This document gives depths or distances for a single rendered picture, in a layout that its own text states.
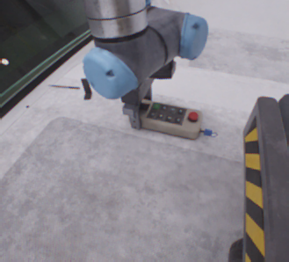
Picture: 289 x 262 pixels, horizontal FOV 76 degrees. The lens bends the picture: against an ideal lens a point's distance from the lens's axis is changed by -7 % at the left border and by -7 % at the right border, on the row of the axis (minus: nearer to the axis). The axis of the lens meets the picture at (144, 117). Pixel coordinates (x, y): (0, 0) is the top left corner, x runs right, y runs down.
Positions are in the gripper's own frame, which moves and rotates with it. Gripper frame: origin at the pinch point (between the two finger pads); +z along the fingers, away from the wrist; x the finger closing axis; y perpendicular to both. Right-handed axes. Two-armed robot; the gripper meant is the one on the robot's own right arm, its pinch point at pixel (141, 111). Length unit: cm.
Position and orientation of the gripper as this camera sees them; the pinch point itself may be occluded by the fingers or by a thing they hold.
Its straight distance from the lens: 58.9
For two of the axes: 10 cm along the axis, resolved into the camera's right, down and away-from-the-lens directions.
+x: -3.5, 6.9, -6.3
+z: 0.6, 6.9, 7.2
